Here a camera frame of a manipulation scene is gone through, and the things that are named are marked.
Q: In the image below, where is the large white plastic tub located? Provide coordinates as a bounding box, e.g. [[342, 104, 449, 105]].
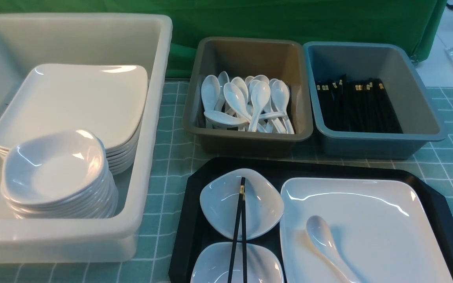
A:
[[0, 13, 172, 265]]

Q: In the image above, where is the brown plastic spoon bin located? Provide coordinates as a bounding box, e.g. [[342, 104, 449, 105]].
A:
[[182, 37, 313, 158]]

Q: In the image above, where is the stack of white square plates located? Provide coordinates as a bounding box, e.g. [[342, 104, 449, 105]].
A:
[[0, 63, 149, 175]]

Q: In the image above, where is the white bowl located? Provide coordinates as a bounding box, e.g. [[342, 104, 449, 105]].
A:
[[200, 168, 284, 240], [190, 242, 285, 283]]

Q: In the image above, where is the large white square plate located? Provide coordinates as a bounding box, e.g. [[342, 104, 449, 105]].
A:
[[279, 177, 453, 283]]

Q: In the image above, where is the stack of white bowls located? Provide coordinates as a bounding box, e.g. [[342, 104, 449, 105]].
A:
[[0, 129, 119, 219]]

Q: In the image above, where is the black plastic serving tray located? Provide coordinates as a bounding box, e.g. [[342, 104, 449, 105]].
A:
[[168, 156, 453, 283]]

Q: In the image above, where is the teal checked tablecloth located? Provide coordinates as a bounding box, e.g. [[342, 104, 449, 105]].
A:
[[0, 82, 453, 283]]

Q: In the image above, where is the blue-grey plastic chopstick bin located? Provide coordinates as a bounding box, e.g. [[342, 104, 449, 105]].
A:
[[304, 42, 447, 160]]

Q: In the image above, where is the green backdrop cloth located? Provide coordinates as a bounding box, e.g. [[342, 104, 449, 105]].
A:
[[0, 0, 447, 78]]

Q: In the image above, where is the white spoon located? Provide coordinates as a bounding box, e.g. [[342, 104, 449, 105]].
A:
[[306, 215, 360, 283]]

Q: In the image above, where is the bundle of black chopsticks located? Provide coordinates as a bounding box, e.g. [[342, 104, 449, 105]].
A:
[[316, 75, 403, 134]]

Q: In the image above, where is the pile of white spoons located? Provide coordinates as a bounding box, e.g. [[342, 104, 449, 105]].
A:
[[197, 71, 295, 134]]

